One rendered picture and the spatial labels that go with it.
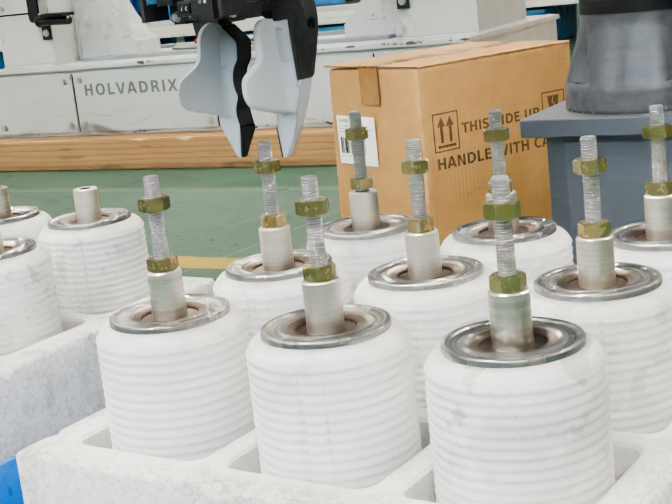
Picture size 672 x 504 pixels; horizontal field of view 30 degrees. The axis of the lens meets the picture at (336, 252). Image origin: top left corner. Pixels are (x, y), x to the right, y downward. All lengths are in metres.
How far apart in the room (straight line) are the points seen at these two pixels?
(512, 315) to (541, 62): 1.30
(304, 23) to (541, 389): 0.32
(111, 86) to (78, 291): 2.21
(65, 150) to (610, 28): 2.38
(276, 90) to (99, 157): 2.47
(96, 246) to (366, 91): 0.84
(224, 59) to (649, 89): 0.41
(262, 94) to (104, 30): 2.72
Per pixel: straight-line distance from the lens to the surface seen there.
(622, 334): 0.73
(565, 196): 1.15
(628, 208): 1.13
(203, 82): 0.86
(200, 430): 0.77
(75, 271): 1.13
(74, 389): 1.05
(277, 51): 0.83
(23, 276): 1.05
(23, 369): 1.01
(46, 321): 1.07
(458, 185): 1.84
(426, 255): 0.80
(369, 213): 0.96
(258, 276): 0.85
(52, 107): 3.46
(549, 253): 0.89
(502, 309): 0.65
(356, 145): 0.96
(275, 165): 0.86
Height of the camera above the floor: 0.46
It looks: 13 degrees down
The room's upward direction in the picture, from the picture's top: 6 degrees counter-clockwise
